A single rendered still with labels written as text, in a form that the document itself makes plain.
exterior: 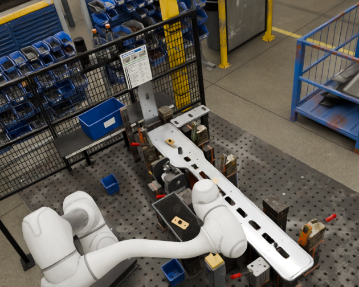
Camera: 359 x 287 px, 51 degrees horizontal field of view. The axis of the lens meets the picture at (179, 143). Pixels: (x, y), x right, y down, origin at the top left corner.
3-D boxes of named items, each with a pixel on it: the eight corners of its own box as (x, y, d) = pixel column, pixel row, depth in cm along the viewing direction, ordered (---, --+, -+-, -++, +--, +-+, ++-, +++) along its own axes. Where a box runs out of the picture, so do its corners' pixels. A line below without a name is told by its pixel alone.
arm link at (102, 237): (91, 270, 200) (101, 272, 181) (74, 240, 201) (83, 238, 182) (117, 253, 208) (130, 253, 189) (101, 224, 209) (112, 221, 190)
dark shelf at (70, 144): (175, 106, 284) (175, 102, 282) (63, 160, 255) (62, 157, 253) (160, 93, 299) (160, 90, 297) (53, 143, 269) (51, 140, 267)
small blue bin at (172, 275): (187, 279, 212) (185, 271, 206) (172, 289, 209) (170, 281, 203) (176, 265, 220) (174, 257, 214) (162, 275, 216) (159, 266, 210)
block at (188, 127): (201, 156, 284) (198, 127, 266) (189, 163, 280) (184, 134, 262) (194, 149, 291) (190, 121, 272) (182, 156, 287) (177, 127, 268)
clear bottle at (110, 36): (120, 51, 268) (113, 24, 255) (112, 54, 266) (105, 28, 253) (116, 48, 272) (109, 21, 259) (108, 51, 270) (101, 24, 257)
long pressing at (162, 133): (321, 259, 180) (321, 258, 179) (286, 286, 173) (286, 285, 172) (170, 122, 273) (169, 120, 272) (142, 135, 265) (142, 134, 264)
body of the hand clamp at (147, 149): (163, 184, 268) (154, 148, 245) (154, 189, 266) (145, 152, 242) (158, 179, 272) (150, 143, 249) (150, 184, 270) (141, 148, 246)
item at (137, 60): (154, 80, 288) (146, 42, 268) (127, 91, 281) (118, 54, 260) (153, 78, 290) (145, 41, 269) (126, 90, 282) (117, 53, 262)
